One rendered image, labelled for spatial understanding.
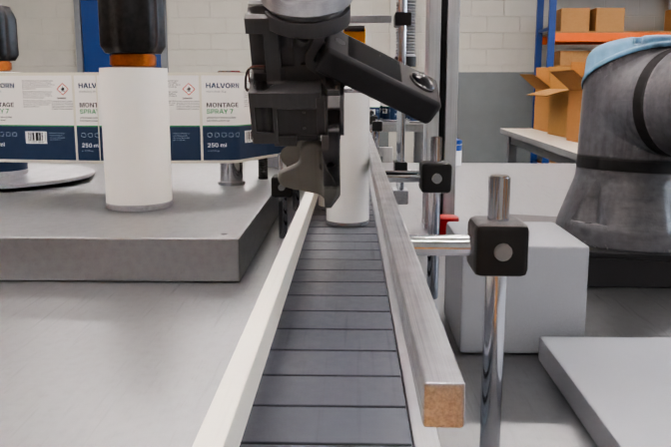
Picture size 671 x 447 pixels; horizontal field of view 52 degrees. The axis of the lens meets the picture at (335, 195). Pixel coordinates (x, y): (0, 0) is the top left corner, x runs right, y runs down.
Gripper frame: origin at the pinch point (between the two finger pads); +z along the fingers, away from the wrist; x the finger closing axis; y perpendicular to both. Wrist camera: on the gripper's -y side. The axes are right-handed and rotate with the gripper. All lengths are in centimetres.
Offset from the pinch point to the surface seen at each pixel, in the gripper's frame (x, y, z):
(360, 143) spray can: -11.9, -2.7, 1.8
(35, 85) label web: -44, 50, 13
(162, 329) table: 13.9, 15.2, 4.3
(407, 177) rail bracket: -0.4, -7.1, -2.1
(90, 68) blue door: -700, 317, 361
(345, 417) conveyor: 34.0, -1.3, -12.9
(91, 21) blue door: -728, 312, 312
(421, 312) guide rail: 37.0, -4.1, -24.0
